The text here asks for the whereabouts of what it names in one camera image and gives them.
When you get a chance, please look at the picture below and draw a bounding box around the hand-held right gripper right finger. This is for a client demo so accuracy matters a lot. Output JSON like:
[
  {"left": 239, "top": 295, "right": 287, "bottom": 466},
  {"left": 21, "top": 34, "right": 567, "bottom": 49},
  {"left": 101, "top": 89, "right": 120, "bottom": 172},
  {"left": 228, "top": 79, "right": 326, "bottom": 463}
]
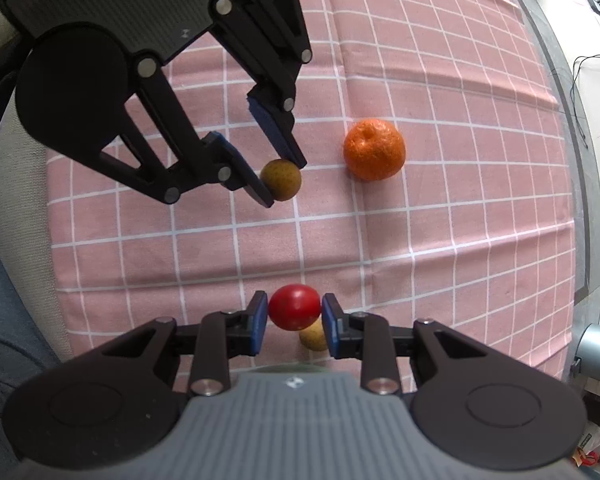
[{"left": 321, "top": 293, "right": 517, "bottom": 396}]

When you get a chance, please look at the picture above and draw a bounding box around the brown longan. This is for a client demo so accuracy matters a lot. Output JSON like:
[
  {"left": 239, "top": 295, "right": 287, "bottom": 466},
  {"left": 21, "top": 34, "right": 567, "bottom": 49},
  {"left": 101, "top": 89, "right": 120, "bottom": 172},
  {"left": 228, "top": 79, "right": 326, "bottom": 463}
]
[
  {"left": 299, "top": 317, "right": 331, "bottom": 352},
  {"left": 260, "top": 159, "right": 303, "bottom": 201}
]

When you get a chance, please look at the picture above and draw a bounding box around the black cable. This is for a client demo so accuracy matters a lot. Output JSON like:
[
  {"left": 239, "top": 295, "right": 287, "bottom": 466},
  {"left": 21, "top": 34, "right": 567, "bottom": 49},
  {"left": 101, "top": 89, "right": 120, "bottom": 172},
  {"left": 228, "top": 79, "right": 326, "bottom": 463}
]
[{"left": 570, "top": 52, "right": 600, "bottom": 149}]

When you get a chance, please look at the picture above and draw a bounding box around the orange tangerine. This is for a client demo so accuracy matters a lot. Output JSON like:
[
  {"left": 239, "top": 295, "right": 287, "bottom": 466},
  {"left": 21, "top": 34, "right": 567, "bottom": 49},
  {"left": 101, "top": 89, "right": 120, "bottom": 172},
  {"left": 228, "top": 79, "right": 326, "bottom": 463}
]
[{"left": 343, "top": 118, "right": 407, "bottom": 182}]

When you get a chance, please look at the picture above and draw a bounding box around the pink checked tablecloth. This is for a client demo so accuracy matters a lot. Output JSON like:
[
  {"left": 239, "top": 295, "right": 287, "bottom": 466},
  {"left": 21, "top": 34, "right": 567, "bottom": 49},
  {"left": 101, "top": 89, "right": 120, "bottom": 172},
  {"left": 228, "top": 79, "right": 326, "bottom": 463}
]
[{"left": 45, "top": 0, "right": 578, "bottom": 396}]

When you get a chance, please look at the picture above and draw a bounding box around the red cherry tomato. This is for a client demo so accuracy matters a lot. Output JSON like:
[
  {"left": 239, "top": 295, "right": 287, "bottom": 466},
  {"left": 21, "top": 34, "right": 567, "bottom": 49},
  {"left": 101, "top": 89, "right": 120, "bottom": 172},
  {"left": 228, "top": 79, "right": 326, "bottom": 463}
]
[{"left": 268, "top": 284, "right": 322, "bottom": 331}]

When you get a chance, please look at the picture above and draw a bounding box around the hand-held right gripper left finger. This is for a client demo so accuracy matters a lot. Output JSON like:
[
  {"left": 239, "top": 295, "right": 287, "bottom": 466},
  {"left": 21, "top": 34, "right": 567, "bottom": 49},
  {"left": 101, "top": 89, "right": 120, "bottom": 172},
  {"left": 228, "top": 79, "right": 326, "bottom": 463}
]
[{"left": 79, "top": 290, "right": 270, "bottom": 397}]

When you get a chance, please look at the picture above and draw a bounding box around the beige cushioned seat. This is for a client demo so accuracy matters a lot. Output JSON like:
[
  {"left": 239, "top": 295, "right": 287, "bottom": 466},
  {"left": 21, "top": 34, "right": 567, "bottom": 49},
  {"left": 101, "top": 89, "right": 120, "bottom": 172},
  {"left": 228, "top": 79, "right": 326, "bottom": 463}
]
[{"left": 0, "top": 95, "right": 76, "bottom": 361}]

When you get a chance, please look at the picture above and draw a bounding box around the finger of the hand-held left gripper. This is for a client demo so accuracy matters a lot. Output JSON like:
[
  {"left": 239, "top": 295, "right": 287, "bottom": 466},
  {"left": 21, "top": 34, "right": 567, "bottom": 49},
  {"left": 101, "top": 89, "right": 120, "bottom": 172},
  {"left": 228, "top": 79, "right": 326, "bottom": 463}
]
[
  {"left": 80, "top": 55, "right": 277, "bottom": 209},
  {"left": 212, "top": 0, "right": 314, "bottom": 170}
]

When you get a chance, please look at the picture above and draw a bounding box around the blue grey cloth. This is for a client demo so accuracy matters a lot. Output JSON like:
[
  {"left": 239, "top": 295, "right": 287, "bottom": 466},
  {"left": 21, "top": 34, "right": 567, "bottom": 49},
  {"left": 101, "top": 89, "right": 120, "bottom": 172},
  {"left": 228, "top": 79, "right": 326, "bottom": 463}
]
[{"left": 0, "top": 232, "right": 63, "bottom": 461}]

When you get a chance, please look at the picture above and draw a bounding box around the silver blue trash can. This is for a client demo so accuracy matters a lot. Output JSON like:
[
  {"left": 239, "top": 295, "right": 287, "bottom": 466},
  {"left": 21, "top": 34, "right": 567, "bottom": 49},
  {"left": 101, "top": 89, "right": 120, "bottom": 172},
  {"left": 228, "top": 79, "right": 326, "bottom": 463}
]
[{"left": 570, "top": 322, "right": 600, "bottom": 379}]

